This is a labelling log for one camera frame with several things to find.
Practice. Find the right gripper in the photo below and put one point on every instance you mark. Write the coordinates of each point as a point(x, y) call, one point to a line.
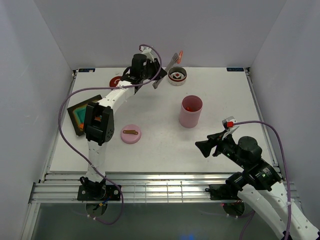
point(205, 146)

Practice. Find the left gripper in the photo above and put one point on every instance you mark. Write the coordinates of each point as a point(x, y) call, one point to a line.
point(155, 65)

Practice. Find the metal tongs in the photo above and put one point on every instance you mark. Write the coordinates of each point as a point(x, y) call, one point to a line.
point(174, 60)

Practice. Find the red sausage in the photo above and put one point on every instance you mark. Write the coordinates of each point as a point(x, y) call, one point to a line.
point(188, 109)

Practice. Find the pink cylindrical container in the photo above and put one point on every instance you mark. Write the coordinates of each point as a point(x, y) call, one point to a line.
point(189, 119)

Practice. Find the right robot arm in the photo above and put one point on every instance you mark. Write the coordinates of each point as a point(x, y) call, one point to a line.
point(260, 186)

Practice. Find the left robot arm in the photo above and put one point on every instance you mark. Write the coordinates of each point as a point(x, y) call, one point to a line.
point(99, 124)

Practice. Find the metal bowl with red band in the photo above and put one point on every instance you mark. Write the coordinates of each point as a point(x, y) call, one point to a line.
point(177, 69)

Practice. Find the red round lid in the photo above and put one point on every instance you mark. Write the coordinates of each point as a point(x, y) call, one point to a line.
point(114, 81)

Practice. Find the left blue label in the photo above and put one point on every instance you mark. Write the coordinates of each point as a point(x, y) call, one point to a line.
point(86, 70)

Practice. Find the blue label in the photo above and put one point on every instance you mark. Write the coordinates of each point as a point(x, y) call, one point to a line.
point(235, 69)
point(86, 70)

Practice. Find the right blue label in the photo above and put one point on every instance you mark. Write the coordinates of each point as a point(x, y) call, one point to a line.
point(235, 69)

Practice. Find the black square food plate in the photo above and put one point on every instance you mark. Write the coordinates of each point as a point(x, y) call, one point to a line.
point(77, 113)

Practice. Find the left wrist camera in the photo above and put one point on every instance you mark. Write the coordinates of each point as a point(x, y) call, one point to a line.
point(147, 51)

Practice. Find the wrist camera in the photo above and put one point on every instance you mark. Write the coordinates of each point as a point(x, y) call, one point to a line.
point(147, 51)
point(229, 126)

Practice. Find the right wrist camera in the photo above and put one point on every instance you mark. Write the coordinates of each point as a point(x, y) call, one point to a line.
point(229, 126)

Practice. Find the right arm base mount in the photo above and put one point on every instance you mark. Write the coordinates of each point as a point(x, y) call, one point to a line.
point(222, 192)

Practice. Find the pink lid with brown handle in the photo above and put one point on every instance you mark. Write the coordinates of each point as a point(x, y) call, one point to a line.
point(130, 134)

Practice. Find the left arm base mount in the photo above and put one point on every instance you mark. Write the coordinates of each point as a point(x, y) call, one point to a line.
point(110, 192)

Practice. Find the aluminium frame rail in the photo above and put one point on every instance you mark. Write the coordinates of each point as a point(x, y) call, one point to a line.
point(137, 188)

